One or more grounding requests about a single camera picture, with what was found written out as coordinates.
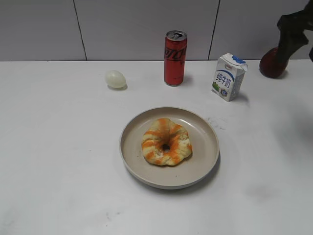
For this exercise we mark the white egg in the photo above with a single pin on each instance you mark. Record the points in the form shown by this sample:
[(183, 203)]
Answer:
[(115, 79)]

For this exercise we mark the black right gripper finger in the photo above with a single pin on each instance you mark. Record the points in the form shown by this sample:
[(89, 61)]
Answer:
[(311, 54)]

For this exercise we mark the beige round plate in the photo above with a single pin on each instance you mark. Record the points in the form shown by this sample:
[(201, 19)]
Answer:
[(190, 171)]

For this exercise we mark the dark red fruit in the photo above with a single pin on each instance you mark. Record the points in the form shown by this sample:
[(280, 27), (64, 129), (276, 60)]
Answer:
[(271, 65)]

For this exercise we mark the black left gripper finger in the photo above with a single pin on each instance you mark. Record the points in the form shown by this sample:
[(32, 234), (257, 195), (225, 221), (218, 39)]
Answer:
[(292, 27)]

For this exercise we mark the white blue milk carton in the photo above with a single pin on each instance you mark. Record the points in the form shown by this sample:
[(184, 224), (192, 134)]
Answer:
[(228, 77)]

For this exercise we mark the orange striped ring croissant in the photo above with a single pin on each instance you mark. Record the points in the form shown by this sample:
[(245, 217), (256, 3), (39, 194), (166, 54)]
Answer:
[(166, 143)]

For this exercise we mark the red cola can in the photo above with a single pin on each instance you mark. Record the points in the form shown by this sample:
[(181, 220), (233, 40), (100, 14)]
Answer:
[(174, 57)]

